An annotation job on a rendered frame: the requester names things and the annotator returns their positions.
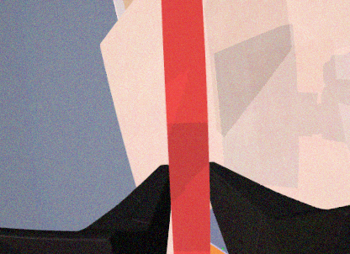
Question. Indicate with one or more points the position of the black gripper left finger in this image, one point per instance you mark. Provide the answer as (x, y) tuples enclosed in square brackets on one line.
[(138, 225)]

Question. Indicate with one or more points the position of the red panel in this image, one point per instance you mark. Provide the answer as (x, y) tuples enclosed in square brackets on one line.
[(187, 124)]

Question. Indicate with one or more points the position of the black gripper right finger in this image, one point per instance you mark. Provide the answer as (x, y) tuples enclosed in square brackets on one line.
[(256, 220)]

